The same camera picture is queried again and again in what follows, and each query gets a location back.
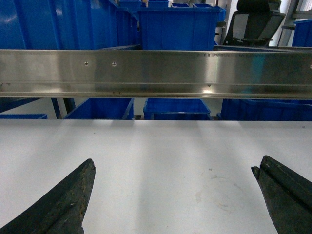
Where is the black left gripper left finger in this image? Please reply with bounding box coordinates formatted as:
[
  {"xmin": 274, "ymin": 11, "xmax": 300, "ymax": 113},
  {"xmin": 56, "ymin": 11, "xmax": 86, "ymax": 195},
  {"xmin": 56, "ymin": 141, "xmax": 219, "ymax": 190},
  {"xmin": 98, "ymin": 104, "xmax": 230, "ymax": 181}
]
[{"xmin": 0, "ymin": 159, "xmax": 96, "ymax": 234}]

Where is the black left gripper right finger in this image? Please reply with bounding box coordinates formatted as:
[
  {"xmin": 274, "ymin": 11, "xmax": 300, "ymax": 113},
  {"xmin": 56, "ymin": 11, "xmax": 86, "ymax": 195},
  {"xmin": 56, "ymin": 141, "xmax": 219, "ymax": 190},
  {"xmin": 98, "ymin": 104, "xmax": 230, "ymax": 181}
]
[{"xmin": 251, "ymin": 156, "xmax": 312, "ymax": 234}]

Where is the blue bin upper right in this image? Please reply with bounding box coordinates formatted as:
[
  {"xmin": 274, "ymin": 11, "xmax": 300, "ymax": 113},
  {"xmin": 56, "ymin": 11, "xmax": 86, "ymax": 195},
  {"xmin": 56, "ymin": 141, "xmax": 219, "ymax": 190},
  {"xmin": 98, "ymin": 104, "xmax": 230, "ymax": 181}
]
[{"xmin": 292, "ymin": 19, "xmax": 312, "ymax": 47}]

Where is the black mesh office chair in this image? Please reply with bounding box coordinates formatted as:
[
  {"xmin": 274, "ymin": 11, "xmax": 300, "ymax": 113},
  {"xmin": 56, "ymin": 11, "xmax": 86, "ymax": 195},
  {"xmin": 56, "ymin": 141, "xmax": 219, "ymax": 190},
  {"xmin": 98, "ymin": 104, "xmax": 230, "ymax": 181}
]
[{"xmin": 223, "ymin": 0, "xmax": 285, "ymax": 47}]

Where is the large blue bins upper left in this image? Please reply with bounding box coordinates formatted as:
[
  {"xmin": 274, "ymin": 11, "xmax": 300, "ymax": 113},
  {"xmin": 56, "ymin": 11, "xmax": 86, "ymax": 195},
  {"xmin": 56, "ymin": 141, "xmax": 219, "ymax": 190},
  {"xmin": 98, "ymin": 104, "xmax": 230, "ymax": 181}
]
[{"xmin": 0, "ymin": 0, "xmax": 139, "ymax": 50}]

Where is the large blue bin upper centre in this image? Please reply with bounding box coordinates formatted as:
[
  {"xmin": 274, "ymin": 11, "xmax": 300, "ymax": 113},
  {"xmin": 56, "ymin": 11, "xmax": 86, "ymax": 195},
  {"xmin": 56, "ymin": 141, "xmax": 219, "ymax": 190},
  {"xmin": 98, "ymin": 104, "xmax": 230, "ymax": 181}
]
[{"xmin": 138, "ymin": 7, "xmax": 220, "ymax": 51}]

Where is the blue bin below rail right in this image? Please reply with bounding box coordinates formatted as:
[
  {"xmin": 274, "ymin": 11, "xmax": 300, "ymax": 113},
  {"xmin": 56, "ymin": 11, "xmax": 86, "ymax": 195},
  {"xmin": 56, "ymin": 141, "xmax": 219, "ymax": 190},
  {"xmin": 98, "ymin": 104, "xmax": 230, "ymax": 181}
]
[{"xmin": 217, "ymin": 99, "xmax": 312, "ymax": 121}]

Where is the blue bin below rail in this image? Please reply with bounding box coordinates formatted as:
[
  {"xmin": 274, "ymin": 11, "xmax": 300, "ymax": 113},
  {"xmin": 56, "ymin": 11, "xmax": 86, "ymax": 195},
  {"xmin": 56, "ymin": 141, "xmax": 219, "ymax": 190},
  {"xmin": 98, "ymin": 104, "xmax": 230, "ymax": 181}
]
[
  {"xmin": 64, "ymin": 97, "xmax": 134, "ymax": 120},
  {"xmin": 143, "ymin": 98, "xmax": 213, "ymax": 121},
  {"xmin": 217, "ymin": 99, "xmax": 312, "ymax": 121}
]

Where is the blue bin below rail left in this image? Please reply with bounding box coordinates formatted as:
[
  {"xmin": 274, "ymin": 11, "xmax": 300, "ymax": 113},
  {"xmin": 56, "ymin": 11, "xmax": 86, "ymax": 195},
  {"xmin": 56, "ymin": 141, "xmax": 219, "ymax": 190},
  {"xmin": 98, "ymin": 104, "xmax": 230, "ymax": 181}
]
[{"xmin": 64, "ymin": 97, "xmax": 134, "ymax": 120}]

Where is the stainless steel shelf rail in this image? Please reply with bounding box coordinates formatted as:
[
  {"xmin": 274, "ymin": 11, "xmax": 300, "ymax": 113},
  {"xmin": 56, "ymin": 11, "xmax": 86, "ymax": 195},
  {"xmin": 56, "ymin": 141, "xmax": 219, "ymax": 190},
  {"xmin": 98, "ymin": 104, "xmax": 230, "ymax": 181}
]
[{"xmin": 0, "ymin": 46, "xmax": 312, "ymax": 99}]

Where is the blue bin below rail centre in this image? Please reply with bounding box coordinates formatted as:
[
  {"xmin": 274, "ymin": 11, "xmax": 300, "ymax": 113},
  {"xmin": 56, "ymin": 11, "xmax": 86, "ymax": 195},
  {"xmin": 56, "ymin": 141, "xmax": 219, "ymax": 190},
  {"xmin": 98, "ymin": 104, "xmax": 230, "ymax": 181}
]
[{"xmin": 143, "ymin": 98, "xmax": 213, "ymax": 121}]

